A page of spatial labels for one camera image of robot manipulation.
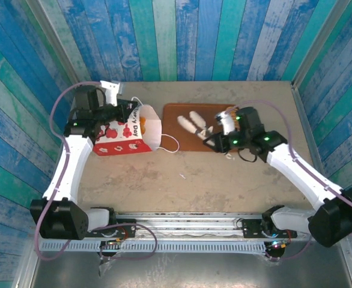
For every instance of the croissant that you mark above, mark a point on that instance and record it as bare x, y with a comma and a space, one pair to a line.
144, 124

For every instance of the red and white paper bag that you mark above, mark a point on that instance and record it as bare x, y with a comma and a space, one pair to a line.
116, 147

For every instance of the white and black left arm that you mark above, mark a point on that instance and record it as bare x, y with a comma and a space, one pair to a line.
74, 162

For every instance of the brown rectangular tray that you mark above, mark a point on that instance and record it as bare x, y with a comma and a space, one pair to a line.
176, 141

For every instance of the small white scrap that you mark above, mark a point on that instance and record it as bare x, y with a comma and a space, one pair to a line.
182, 176

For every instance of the small circuit board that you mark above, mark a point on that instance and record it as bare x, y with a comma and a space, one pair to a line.
113, 243
279, 244

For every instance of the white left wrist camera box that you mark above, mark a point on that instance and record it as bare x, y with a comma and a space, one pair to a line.
111, 90

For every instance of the aluminium table side rail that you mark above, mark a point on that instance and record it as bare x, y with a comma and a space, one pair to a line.
306, 120

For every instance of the aluminium corner post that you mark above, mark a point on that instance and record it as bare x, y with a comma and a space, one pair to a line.
56, 51
317, 45

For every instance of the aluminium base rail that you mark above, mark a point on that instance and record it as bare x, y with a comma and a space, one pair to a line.
194, 223

